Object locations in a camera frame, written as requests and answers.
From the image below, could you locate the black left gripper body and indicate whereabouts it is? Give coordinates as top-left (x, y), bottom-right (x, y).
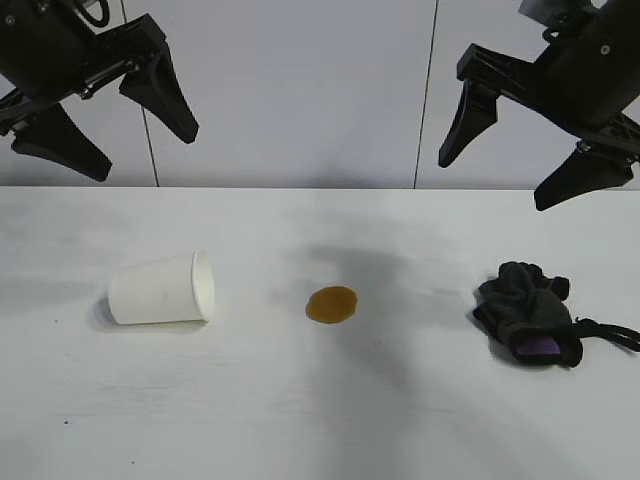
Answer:
top-left (0, 0), bottom-right (167, 137)

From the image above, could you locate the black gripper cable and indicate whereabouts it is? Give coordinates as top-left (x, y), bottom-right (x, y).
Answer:
top-left (81, 0), bottom-right (110, 27)
top-left (541, 15), bottom-right (569, 42)

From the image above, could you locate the black cloth with strap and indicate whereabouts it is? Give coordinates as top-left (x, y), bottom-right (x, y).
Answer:
top-left (472, 260), bottom-right (640, 369)

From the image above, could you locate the white paper cup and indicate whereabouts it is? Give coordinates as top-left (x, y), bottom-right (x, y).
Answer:
top-left (107, 249), bottom-right (217, 326)

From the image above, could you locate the brown liquid spill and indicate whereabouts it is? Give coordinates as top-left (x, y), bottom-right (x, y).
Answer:
top-left (305, 285), bottom-right (359, 325)

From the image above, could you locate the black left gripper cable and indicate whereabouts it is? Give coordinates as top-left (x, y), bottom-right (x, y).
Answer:
top-left (81, 0), bottom-right (110, 27)

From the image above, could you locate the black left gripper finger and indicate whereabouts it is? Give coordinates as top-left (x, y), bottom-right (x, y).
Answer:
top-left (118, 42), bottom-right (200, 146)
top-left (10, 103), bottom-right (113, 183)

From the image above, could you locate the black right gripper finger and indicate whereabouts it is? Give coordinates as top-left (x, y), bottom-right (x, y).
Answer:
top-left (437, 79), bottom-right (501, 169)
top-left (533, 147), bottom-right (637, 212)

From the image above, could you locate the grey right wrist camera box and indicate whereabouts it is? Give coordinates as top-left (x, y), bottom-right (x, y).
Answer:
top-left (519, 0), bottom-right (597, 22)

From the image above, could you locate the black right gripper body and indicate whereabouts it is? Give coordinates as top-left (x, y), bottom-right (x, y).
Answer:
top-left (455, 0), bottom-right (640, 167)

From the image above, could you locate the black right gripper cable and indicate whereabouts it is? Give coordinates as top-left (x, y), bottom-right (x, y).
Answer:
top-left (541, 15), bottom-right (569, 42)

